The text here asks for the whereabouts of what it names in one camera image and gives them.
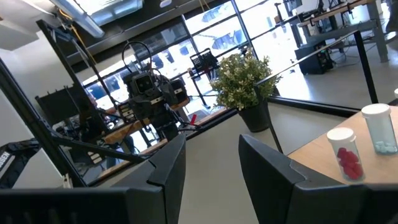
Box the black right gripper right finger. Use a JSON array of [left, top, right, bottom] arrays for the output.
[[238, 133, 343, 224]]

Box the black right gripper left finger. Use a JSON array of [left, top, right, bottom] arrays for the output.
[[111, 133, 188, 224]]

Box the clear bottle with red pills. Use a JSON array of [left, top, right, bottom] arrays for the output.
[[326, 126, 365, 183]]

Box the light blue pill bottle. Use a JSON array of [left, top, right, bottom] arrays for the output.
[[361, 103, 398, 156]]

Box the person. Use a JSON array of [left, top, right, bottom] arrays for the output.
[[77, 93, 119, 141]]

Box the black plant pot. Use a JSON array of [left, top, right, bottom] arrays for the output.
[[238, 99, 271, 133]]

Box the black background screen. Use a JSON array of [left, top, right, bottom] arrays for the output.
[[34, 86, 82, 126]]

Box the green artificial plant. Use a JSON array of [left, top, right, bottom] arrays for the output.
[[211, 51, 282, 111]]

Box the black computer case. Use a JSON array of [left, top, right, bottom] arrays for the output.
[[294, 40, 333, 75]]

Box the grey background desk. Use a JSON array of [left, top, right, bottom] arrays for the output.
[[298, 0, 389, 63]]

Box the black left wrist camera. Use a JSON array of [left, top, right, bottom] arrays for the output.
[[132, 73, 155, 95]]

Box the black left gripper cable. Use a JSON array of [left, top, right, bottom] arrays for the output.
[[121, 40, 154, 75]]

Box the black wire basket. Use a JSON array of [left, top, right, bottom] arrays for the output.
[[190, 48, 218, 74]]

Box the black table edge rail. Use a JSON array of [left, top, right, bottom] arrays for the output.
[[269, 95, 361, 118]]

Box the black rig frame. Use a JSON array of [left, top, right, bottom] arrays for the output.
[[0, 18, 150, 189]]

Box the black metal shelf frame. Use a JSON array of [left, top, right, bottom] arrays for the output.
[[253, 29, 380, 155]]

